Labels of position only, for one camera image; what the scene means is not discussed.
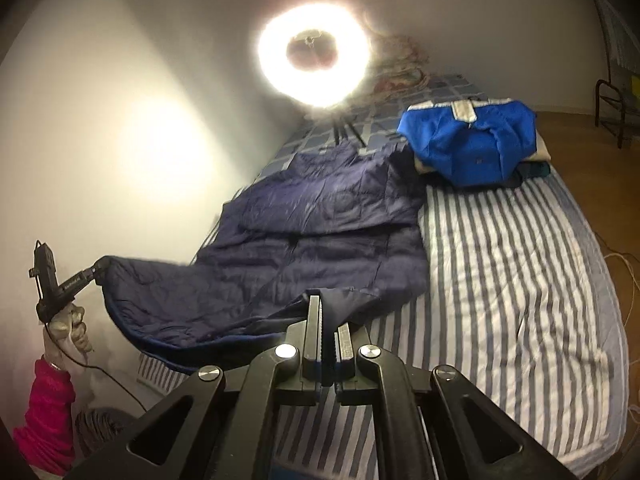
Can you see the bright blue folded garment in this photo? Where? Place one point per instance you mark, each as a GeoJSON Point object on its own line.
{"type": "Point", "coordinates": [465, 145]}

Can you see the striped bed sheet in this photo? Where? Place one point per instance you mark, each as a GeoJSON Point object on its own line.
{"type": "Point", "coordinates": [500, 285]}

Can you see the black metal rack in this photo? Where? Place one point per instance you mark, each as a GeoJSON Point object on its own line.
{"type": "Point", "coordinates": [617, 110]}

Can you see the floral quilt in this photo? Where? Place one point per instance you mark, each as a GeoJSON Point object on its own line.
{"type": "Point", "coordinates": [400, 67]}

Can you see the pale cloth on frame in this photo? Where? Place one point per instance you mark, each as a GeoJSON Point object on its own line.
{"type": "Point", "coordinates": [622, 35]}

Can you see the blue checked bed sheet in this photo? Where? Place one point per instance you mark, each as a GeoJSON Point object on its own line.
{"type": "Point", "coordinates": [380, 125]}

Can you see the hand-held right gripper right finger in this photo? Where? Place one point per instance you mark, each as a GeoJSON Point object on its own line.
{"type": "Point", "coordinates": [345, 347]}

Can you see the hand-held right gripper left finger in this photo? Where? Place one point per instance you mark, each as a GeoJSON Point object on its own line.
{"type": "Point", "coordinates": [314, 340]}

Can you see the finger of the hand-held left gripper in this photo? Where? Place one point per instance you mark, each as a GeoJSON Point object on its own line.
{"type": "Point", "coordinates": [80, 278]}

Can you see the dark wicker basket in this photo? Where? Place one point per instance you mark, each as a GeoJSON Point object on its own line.
{"type": "Point", "coordinates": [97, 427]}

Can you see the person's left hand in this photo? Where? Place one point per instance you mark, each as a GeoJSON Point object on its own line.
{"type": "Point", "coordinates": [67, 327]}

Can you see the navy quilted jacket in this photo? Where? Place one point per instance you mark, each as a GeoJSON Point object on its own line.
{"type": "Point", "coordinates": [325, 240]}

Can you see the dark folded cloth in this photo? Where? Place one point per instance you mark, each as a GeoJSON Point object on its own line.
{"type": "Point", "coordinates": [534, 171]}

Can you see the black tripod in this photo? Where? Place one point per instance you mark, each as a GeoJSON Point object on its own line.
{"type": "Point", "coordinates": [341, 127]}

